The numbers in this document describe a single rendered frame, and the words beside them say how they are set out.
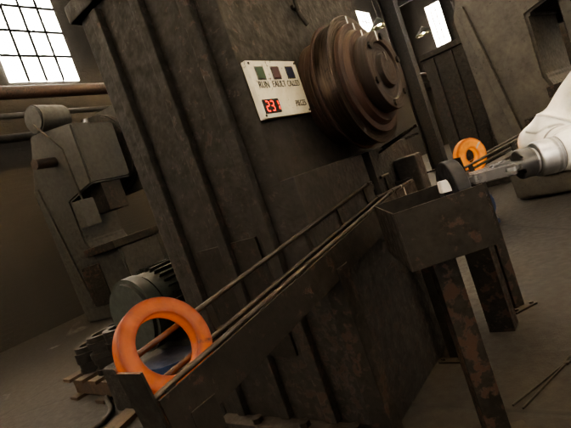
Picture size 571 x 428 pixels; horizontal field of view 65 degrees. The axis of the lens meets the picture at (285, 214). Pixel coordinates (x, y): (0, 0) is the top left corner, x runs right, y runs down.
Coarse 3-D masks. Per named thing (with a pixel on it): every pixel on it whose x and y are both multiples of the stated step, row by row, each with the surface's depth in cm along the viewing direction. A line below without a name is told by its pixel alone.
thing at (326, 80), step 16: (320, 32) 153; (320, 48) 148; (320, 64) 146; (320, 80) 147; (336, 80) 144; (336, 96) 145; (336, 112) 148; (352, 112) 147; (352, 128) 151; (368, 128) 153; (368, 144) 164
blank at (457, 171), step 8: (448, 160) 110; (456, 160) 109; (440, 168) 113; (448, 168) 108; (456, 168) 107; (440, 176) 114; (448, 176) 109; (456, 176) 106; (464, 176) 105; (456, 184) 105; (464, 184) 105; (448, 192) 116
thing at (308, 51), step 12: (312, 48) 149; (300, 60) 157; (312, 60) 148; (300, 72) 155; (312, 72) 147; (312, 84) 152; (312, 96) 153; (312, 108) 154; (324, 108) 148; (324, 120) 155; (324, 132) 159; (336, 132) 158; (348, 144) 169; (360, 144) 160; (372, 144) 168
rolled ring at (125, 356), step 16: (144, 304) 84; (160, 304) 85; (176, 304) 87; (128, 320) 80; (144, 320) 83; (176, 320) 88; (192, 320) 87; (128, 336) 78; (192, 336) 87; (208, 336) 87; (112, 352) 78; (128, 352) 77; (192, 352) 86; (128, 368) 75; (144, 368) 77; (160, 384) 77; (176, 384) 78
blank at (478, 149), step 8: (456, 144) 194; (464, 144) 192; (472, 144) 194; (480, 144) 195; (456, 152) 192; (464, 152) 192; (472, 152) 197; (480, 152) 195; (464, 160) 192; (480, 160) 194; (480, 168) 194
